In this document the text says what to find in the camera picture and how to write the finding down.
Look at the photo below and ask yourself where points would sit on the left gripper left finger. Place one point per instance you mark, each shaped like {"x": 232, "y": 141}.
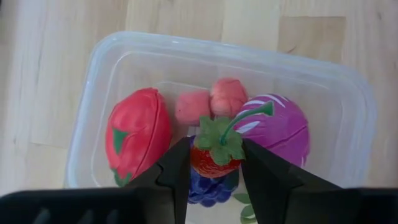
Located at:
{"x": 177, "y": 174}

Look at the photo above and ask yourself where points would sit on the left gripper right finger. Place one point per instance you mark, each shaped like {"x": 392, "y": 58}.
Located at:
{"x": 273, "y": 193}

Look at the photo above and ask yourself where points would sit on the blue toy blackberry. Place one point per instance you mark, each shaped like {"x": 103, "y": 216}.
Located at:
{"x": 205, "y": 193}

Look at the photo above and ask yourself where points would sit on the toy strawberry with broad calyx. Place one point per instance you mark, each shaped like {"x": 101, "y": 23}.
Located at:
{"x": 217, "y": 146}

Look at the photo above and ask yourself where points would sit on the large red toy fruit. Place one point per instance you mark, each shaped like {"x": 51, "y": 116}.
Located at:
{"x": 136, "y": 133}

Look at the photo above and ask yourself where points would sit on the purple white-striped toy vegetable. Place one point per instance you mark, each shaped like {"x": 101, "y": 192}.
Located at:
{"x": 280, "y": 133}

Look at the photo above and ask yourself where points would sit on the small pink toy fruit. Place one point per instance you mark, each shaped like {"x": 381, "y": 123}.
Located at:
{"x": 192, "y": 107}
{"x": 228, "y": 96}

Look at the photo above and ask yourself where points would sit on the clear plastic tupperware container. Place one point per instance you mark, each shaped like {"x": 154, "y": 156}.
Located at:
{"x": 186, "y": 62}

